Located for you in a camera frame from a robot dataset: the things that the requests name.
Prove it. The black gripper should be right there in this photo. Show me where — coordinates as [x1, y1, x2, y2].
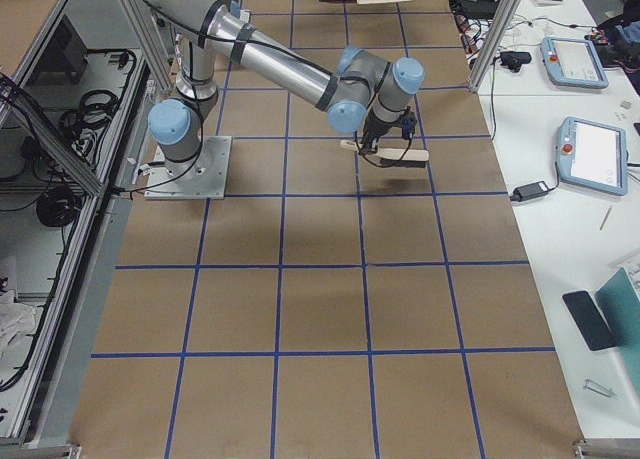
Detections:
[360, 112, 394, 152]

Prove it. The beige hand brush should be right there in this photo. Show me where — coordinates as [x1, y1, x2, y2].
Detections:
[340, 140, 430, 168]

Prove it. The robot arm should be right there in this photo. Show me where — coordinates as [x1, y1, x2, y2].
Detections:
[147, 0, 429, 168]

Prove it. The black webcam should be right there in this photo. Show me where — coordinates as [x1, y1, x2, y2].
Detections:
[499, 51, 532, 73]

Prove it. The black power adapter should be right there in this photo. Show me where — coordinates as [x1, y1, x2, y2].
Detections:
[510, 181, 551, 203]

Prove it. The teach pendant far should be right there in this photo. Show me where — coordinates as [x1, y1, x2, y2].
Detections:
[540, 37, 609, 89]

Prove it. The teach pendant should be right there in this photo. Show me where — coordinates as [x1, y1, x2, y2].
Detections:
[555, 117, 628, 196]
[540, 37, 609, 89]

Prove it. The teach pendant near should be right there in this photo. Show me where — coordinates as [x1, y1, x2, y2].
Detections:
[555, 117, 628, 196]

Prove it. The teal folder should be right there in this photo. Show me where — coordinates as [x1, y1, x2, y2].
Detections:
[595, 268, 639, 393]

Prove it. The black smartphone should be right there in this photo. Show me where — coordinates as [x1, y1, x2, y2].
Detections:
[562, 290, 616, 351]

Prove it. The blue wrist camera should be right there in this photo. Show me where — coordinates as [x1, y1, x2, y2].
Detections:
[398, 106, 417, 142]

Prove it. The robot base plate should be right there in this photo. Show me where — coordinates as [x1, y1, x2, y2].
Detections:
[144, 136, 232, 200]

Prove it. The aluminium frame post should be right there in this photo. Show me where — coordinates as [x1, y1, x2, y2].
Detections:
[468, 0, 521, 93]

